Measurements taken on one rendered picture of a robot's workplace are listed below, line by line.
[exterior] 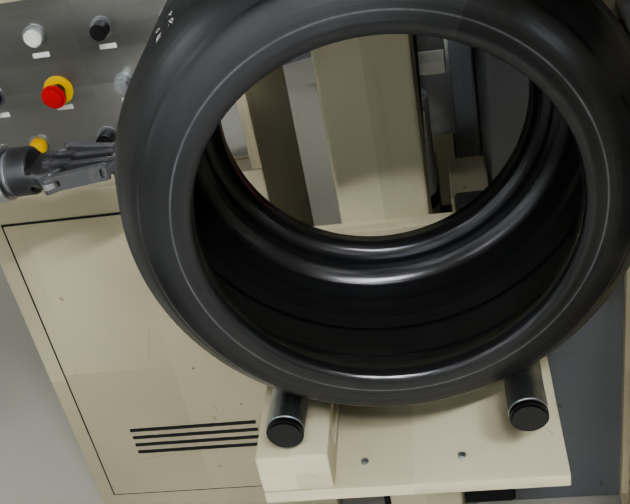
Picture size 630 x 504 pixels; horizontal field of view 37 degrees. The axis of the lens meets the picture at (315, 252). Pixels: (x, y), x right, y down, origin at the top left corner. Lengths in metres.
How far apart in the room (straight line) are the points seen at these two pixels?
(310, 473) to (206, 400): 0.87
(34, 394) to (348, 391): 1.85
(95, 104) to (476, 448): 0.91
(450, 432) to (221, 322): 0.37
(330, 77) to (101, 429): 1.13
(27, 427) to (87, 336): 0.80
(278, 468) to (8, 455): 1.58
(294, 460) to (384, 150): 0.44
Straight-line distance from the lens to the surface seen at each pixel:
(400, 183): 1.32
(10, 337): 3.08
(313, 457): 1.14
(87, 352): 1.98
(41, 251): 1.85
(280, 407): 1.12
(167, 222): 0.93
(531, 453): 1.19
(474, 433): 1.21
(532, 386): 1.10
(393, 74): 1.25
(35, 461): 2.60
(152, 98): 0.90
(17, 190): 1.47
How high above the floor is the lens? 1.67
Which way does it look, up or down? 34 degrees down
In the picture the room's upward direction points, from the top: 11 degrees counter-clockwise
